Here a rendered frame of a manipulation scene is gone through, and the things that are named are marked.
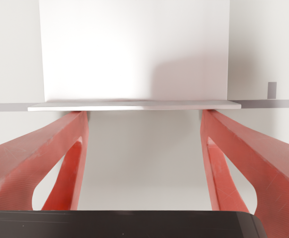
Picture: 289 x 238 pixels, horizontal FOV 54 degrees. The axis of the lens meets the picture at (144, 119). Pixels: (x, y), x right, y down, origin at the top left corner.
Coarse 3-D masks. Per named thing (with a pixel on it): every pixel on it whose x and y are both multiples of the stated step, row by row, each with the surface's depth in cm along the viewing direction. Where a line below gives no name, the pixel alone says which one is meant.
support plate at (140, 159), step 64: (0, 0) 13; (256, 0) 13; (0, 64) 13; (256, 64) 13; (0, 128) 14; (128, 128) 14; (192, 128) 14; (256, 128) 14; (128, 192) 14; (192, 192) 14
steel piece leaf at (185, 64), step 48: (48, 0) 13; (96, 0) 13; (144, 0) 13; (192, 0) 13; (48, 48) 13; (96, 48) 13; (144, 48) 13; (192, 48) 13; (48, 96) 13; (96, 96) 13; (144, 96) 13; (192, 96) 13
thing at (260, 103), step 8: (0, 104) 14; (8, 104) 14; (16, 104) 14; (24, 104) 14; (32, 104) 14; (248, 104) 14; (256, 104) 14; (264, 104) 14; (272, 104) 14; (280, 104) 14; (288, 104) 14
